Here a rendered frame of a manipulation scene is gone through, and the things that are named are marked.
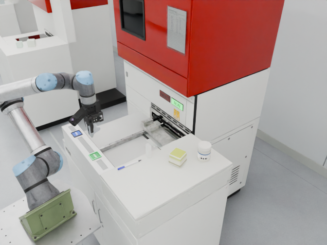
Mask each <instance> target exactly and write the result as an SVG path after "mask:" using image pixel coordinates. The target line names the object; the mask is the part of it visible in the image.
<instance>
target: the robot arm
mask: <svg viewBox="0 0 327 245"><path fill-rule="evenodd" d="M58 89H71V90H78V91H79V95H80V100H81V104H82V107H81V108H80V109H79V110H78V111H77V112H76V113H75V114H74V115H73V116H72V117H71V118H70V119H69V123H70V124H71V125H73V126H76V125H77V124H78V123H79V122H80V121H81V120H82V119H83V118H84V123H85V126H86V129H87V132H88V134H89V135H90V136H91V137H92V138H93V135H94V134H95V133H96V132H98V131H99V130H100V127H97V124H94V123H97V122H102V121H103V120H104V119H102V118H103V112H102V111H101V106H100V101H99V100H98V99H97V98H96V95H95V89H94V80H93V77H92V73H91V72H90V71H87V70H85V71H79V72H78V73H77V74H76V75H75V74H69V73H65V72H58V73H41V74H39V75H38V76H36V77H32V78H28V79H24V80H20V81H16V82H13V83H9V84H5V85H1V86H0V110H1V112H2V113H3V114H5V115H7V116H8V117H9V119H10V120H11V122H12V124H13V125H14V127H15V129H16V130H17V132H18V133H19V135H20V137H21V138H22V140H23V142H24V143H25V145H26V147H27V148H28V150H29V152H30V153H31V155H30V156H29V157H28V158H26V159H24V160H23V161H21V162H20V163H18V164H16V165H15V166H14V167H13V168H12V171H13V173H14V176H15V177H16V178H17V180H18V182H19V184H20V185H21V187H22V189H23V191H24V192H25V194H26V198H27V204H28V208H29V210H32V209H34V208H35V207H37V206H39V205H41V204H42V203H44V202H46V201H47V200H49V199H51V198H53V197H54V196H56V195H58V194H59V193H60V192H59V190H58V189H57V188H56V187H55V186H54V185H52V184H51V183H50V182H49V181H48V179H47V177H49V176H51V175H54V174H56V173H57V172H58V171H60V170H61V168H62V166H63V158H62V155H61V154H60V153H59V152H57V151H53V150H52V148H51V147H50V146H47V145H46V144H45V142H44V141H43V139H42V137H41V136H40V134H39V133H38V131H37V129H36V128H35V126H34V124H33V123H32V121H31V120H30V118H29V116H28V115H27V113H26V111H25V110H24V108H23V106H24V102H23V101H24V98H23V97H25V96H29V95H33V94H37V93H42V92H46V91H50V90H58ZM100 115H102V117H101V116H100Z"/></svg>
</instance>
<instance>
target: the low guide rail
mask: <svg viewBox="0 0 327 245"><path fill-rule="evenodd" d="M141 133H144V134H147V132H146V131H145V130H142V131H139V132H137V133H134V134H132V135H129V136H127V137H124V138H122V139H120V140H117V141H114V142H112V143H109V144H107V145H105V146H102V147H100V148H99V149H100V150H101V152H104V151H106V150H109V149H111V148H114V147H116V146H118V145H121V144H123V143H126V142H128V141H130V140H133V139H135V138H138V137H140V136H142V134H141Z"/></svg>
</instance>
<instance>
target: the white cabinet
mask: <svg viewBox="0 0 327 245"><path fill-rule="evenodd" d="M63 144H64V148H65V152H66V156H67V161H68V165H69V169H70V173H71V177H72V181H73V186H74V187H75V188H77V189H79V190H80V191H81V192H82V193H83V194H84V195H85V196H86V197H87V198H88V200H89V202H90V204H91V206H92V208H93V210H94V213H95V215H96V217H97V219H98V221H99V223H100V225H101V228H99V229H98V230H97V231H96V232H94V235H95V237H96V238H97V240H98V242H99V244H100V245H219V241H220V235H221V229H222V223H223V218H224V213H225V207H226V201H227V195H228V190H229V185H230V183H227V184H226V185H224V186H222V187H221V188H219V189H218V190H216V191H214V192H213V193H211V194H210V195H208V196H206V197H205V198H203V199H202V200H200V201H198V202H197V203H195V204H193V205H192V206H190V207H188V208H187V209H185V210H183V211H182V212H180V213H179V214H177V215H175V216H174V217H172V218H170V219H169V220H167V221H166V222H164V223H162V224H161V225H159V226H157V227H156V228H154V229H153V230H151V231H150V232H148V233H146V234H145V235H143V236H141V237H140V238H138V239H136V238H135V236H134V235H133V234H132V232H131V231H130V230H129V228H128V227H127V226H126V224H125V223H124V221H123V220H122V219H121V217H120V216H119V215H118V213H117V212H116V211H115V209H114V208H113V207H112V205H111V204H110V203H109V201H108V200H107V199H106V197H105V196H104V195H103V194H102V193H101V192H100V190H99V189H98V188H97V186H96V185H95V183H94V182H93V181H92V179H91V178H90V177H89V175H88V174H87V173H86V171H85V170H84V168H83V167H82V166H81V164H80V163H79V162H78V160H77V159H76V158H75V156H74V155H73V154H72V152H71V151H70V149H69V148H68V147H67V145H66V144H65V142H64V141H63Z"/></svg>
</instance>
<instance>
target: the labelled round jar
mask: <svg viewBox="0 0 327 245"><path fill-rule="evenodd" d="M210 154H211V143H210V142H208V141H201V142H199V144H198V155H197V158H198V160H199V161H201V162H207V161H209V160H210Z"/></svg>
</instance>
